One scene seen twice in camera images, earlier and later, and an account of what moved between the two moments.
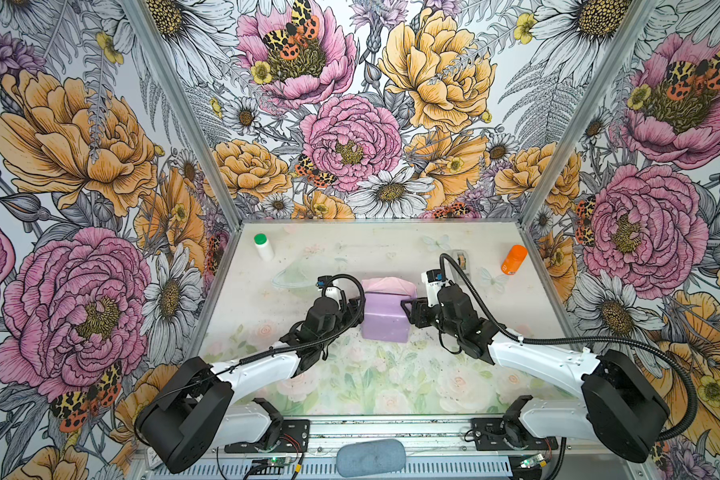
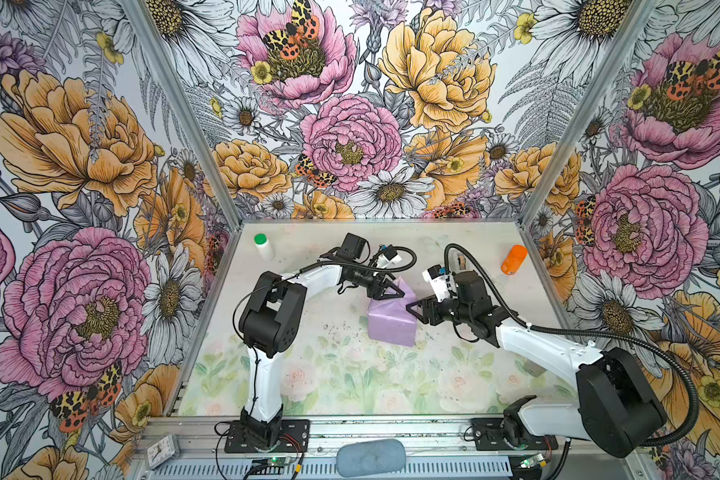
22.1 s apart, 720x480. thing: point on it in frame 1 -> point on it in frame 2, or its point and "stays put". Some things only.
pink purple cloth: [384, 318] stays put
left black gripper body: [348, 317] -> [367, 279]
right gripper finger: [418, 311] stays put
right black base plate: [500, 434] stays put
